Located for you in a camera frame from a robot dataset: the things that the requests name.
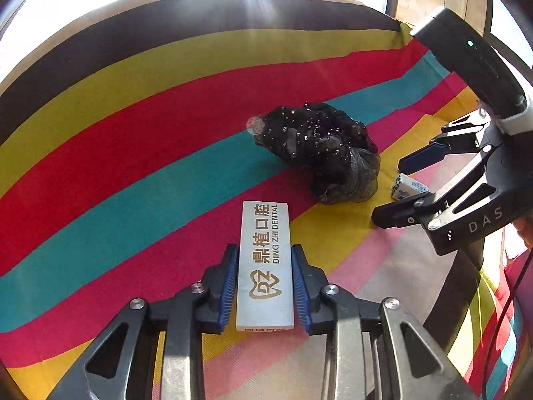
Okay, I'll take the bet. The white gold dental box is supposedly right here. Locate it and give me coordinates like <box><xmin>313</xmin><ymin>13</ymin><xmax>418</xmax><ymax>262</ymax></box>
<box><xmin>236</xmin><ymin>200</ymin><xmax>294</xmax><ymax>332</ymax></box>

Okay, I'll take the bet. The rainbow striped cloth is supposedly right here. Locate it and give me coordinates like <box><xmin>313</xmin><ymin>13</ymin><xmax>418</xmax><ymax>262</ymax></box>
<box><xmin>1</xmin><ymin>0</ymin><xmax>531</xmax><ymax>399</ymax></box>

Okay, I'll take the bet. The black sequin scrunchie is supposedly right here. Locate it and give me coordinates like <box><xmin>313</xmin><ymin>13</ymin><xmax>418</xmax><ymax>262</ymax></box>
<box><xmin>247</xmin><ymin>102</ymin><xmax>380</xmax><ymax>205</ymax></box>

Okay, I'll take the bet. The tiny blue white box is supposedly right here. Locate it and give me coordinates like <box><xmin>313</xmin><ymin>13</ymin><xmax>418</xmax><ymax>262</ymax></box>
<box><xmin>391</xmin><ymin>173</ymin><xmax>429</xmax><ymax>200</ymax></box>

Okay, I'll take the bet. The black handheld camera handle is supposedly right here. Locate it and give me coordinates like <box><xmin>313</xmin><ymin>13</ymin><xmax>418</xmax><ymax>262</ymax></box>
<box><xmin>411</xmin><ymin>6</ymin><xmax>532</xmax><ymax>136</ymax></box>

